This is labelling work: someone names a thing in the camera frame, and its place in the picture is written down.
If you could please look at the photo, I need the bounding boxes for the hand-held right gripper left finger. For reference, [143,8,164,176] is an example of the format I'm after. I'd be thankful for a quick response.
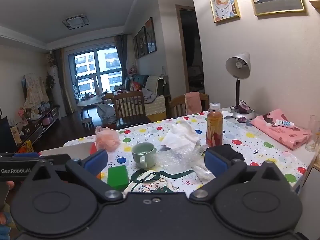
[24,149,125,203]

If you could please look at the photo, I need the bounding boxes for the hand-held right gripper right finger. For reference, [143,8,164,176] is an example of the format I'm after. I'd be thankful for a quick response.
[190,148,293,202]

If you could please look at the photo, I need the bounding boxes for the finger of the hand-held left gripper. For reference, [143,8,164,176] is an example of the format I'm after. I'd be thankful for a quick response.
[13,152,72,165]

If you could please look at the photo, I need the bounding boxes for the black sock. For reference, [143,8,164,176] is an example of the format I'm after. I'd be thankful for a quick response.
[206,144,245,162]

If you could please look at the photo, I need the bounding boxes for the red white cardboard box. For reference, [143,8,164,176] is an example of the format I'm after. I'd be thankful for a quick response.
[39,141,102,180]

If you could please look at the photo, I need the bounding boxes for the white fluffy cloth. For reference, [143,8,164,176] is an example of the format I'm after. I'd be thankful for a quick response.
[160,119,199,153]

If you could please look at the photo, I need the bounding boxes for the person's left hand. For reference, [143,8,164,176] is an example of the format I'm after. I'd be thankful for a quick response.
[0,181,16,233]

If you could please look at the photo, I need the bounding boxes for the clear plastic wrapper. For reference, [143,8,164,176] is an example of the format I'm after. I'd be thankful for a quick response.
[194,165,215,180]

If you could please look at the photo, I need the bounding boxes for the beige carton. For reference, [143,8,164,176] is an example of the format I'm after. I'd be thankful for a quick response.
[10,126,22,144]

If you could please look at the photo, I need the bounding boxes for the peach bath loofah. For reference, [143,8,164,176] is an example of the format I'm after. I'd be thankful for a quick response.
[95,126,122,152]

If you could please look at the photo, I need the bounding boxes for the black screen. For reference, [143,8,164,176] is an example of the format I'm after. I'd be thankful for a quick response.
[0,116,17,153]

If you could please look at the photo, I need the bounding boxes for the green sponge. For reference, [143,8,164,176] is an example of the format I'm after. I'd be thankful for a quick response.
[107,165,129,192]

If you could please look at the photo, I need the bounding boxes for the low media cabinet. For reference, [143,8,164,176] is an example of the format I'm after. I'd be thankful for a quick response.
[10,106,62,150]

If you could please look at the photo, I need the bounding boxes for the orange drink bottle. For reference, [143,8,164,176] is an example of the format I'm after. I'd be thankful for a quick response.
[206,102,223,147]

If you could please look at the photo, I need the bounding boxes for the pink flowers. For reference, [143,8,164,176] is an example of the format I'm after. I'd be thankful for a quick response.
[16,106,29,125]

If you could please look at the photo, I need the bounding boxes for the clear bubble wrap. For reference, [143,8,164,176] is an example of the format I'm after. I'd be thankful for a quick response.
[156,147,200,168]

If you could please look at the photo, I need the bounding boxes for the grey cloth bundle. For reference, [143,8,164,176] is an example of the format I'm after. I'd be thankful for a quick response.
[96,103,118,125]

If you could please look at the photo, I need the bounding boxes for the white green-print cloth bag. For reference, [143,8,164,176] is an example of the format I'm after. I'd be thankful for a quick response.
[122,169,195,194]

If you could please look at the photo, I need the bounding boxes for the oval coffee table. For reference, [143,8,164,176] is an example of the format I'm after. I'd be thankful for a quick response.
[77,96,103,120]

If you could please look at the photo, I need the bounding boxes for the wooden chair dark seat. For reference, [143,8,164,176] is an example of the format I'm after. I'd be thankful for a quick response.
[111,91,152,130]

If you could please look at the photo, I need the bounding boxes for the pink towel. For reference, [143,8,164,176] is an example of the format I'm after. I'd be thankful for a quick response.
[184,92,202,115]

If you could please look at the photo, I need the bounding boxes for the floral cloth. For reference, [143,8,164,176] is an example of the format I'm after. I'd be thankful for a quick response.
[24,73,49,110]

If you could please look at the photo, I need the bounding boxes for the wooden chair with pink towel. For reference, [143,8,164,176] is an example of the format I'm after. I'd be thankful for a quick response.
[169,93,210,119]

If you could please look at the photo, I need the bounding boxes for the white tower air conditioner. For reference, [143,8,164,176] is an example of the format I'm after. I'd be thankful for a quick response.
[47,65,65,120]

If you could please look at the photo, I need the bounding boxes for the pink plastic bag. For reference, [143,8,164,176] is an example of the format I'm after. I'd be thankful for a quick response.
[250,109,312,150]

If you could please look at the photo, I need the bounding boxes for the wooden stand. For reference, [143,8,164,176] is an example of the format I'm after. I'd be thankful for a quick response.
[90,73,102,95]

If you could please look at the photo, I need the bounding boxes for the green potted plant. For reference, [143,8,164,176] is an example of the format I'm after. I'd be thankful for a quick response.
[45,75,56,89]

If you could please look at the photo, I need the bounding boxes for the white blue tube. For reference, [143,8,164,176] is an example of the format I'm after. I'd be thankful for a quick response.
[275,119,294,128]

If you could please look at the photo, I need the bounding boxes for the cream crochet sofa cover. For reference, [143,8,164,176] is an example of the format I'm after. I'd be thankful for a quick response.
[145,76,167,120]

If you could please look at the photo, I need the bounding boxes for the grey clothing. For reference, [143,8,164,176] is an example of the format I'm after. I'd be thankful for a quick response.
[141,88,158,104]

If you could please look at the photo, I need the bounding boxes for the grey yellow curtain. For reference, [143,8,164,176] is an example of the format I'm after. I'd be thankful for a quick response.
[114,34,129,80]
[54,48,74,117]

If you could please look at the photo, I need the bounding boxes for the teal sofa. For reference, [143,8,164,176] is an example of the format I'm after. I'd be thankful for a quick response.
[125,74,172,120]

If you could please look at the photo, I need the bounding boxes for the large window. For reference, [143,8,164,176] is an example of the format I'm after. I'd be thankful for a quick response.
[64,44,124,97]

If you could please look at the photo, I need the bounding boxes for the clear drinking glass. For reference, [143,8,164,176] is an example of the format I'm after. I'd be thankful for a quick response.
[305,115,320,152]

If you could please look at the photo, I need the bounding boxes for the white desk lamp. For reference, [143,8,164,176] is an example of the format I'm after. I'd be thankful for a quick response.
[225,52,259,120]

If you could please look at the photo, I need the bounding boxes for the dried flower bouquet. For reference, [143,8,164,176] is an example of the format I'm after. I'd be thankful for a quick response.
[46,52,57,67]

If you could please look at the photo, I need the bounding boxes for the square ceiling light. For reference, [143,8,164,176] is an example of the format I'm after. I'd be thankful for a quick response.
[62,15,90,29]

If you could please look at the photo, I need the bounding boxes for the gold framed food picture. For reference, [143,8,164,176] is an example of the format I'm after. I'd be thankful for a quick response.
[207,0,241,23]

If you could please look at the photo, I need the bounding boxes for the wooden door frame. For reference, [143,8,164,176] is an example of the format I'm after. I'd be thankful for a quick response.
[176,4,205,93]

